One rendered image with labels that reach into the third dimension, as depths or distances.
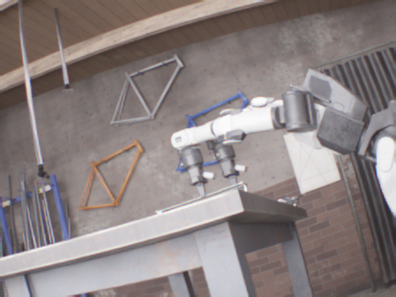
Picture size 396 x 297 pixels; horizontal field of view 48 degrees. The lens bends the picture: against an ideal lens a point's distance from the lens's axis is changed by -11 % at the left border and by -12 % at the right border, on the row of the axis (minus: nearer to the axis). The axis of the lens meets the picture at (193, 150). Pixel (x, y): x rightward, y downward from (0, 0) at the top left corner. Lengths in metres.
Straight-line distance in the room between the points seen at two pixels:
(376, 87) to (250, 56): 1.45
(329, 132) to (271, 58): 3.15
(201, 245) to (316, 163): 3.78
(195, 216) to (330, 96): 1.15
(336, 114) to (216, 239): 1.05
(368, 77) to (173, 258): 3.62
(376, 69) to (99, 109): 3.04
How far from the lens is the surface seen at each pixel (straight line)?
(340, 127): 1.98
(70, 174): 5.64
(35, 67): 5.11
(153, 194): 5.14
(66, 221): 5.43
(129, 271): 1.15
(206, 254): 1.06
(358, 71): 4.56
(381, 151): 1.98
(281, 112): 1.90
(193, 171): 2.09
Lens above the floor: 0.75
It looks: 13 degrees up
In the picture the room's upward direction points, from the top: 16 degrees counter-clockwise
